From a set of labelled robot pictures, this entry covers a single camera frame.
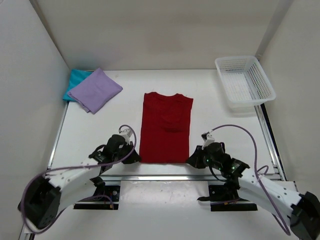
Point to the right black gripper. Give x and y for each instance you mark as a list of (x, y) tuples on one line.
[(195, 160)]

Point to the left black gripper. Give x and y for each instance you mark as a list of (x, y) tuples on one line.
[(133, 158)]

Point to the red t shirt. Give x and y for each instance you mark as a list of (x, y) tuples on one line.
[(165, 128)]

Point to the purple t shirt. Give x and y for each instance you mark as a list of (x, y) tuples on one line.
[(93, 92)]

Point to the white plastic basket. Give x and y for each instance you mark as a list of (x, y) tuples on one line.
[(244, 81)]

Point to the teal t shirt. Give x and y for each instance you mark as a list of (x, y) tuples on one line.
[(75, 78)]

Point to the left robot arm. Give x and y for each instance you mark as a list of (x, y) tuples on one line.
[(49, 193)]

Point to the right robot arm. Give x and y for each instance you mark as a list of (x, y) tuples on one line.
[(300, 211)]

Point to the aluminium front rail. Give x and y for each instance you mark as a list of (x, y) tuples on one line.
[(158, 178)]

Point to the aluminium rail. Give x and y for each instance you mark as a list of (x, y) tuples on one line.
[(267, 132), (158, 178)]

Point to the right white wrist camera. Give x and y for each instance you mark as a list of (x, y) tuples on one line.
[(208, 139)]

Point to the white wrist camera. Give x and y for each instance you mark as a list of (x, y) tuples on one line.
[(208, 139), (126, 133)]

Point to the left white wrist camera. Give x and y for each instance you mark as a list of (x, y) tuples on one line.
[(126, 133)]

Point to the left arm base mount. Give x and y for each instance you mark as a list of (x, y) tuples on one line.
[(105, 197)]

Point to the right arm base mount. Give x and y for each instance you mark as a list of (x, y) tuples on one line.
[(223, 197)]

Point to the aluminium right side rail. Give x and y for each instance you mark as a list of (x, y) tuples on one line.
[(267, 132)]

